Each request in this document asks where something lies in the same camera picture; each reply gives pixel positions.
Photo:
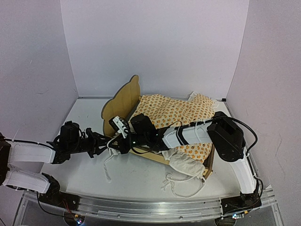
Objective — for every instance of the small duck print pillow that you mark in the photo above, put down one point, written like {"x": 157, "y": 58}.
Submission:
{"x": 213, "y": 103}

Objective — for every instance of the wooden pet bed frame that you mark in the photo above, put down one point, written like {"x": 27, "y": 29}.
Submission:
{"x": 122, "y": 104}

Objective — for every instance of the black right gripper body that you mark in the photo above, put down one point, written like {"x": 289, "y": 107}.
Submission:
{"x": 141, "y": 140}

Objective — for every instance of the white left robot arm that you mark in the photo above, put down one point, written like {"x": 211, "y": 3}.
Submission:
{"x": 14, "y": 154}

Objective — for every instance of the aluminium front rail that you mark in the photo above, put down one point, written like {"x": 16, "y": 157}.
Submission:
{"x": 160, "y": 211}

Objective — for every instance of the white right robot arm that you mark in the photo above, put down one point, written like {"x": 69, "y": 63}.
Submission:
{"x": 231, "y": 138}

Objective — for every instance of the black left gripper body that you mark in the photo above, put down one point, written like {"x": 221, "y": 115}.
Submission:
{"x": 81, "y": 145}

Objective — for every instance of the duck print mattress cushion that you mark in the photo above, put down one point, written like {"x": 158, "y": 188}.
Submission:
{"x": 185, "y": 159}

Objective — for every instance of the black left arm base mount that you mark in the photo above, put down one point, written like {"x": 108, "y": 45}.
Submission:
{"x": 53, "y": 196}

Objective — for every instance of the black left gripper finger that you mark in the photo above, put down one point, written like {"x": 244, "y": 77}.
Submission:
{"x": 97, "y": 139}
{"x": 96, "y": 150}

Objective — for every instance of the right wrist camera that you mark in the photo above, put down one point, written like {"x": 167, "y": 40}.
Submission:
{"x": 120, "y": 126}

